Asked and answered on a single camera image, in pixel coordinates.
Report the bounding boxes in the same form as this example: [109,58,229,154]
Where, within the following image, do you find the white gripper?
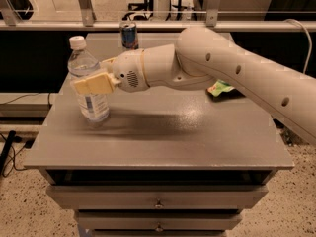
[71,49,147,95]

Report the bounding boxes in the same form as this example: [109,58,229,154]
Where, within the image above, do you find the clear plastic water bottle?
[67,36,110,123]

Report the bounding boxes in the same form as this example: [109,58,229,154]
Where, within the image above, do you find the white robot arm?
[71,27,316,144]

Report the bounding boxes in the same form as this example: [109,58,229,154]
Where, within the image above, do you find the blue energy drink can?
[119,22,138,50]

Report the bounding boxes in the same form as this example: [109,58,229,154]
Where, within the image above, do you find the metal railing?
[0,0,316,33]

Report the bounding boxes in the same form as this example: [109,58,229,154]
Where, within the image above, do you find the grey drawer cabinet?
[23,32,295,237]

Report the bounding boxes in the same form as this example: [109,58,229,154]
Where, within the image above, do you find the green snack bag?
[206,80,234,97]

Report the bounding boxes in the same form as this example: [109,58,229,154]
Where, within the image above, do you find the top grey drawer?
[46,185,268,210]

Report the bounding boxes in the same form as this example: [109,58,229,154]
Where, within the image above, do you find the grey drawer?
[46,185,268,210]
[75,210,242,231]

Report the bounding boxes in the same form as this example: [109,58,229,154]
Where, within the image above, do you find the lower grey drawer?
[75,210,242,231]

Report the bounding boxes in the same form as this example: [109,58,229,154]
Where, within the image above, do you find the black floor cable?
[0,129,36,178]

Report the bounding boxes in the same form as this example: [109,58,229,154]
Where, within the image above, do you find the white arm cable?
[283,18,313,75]

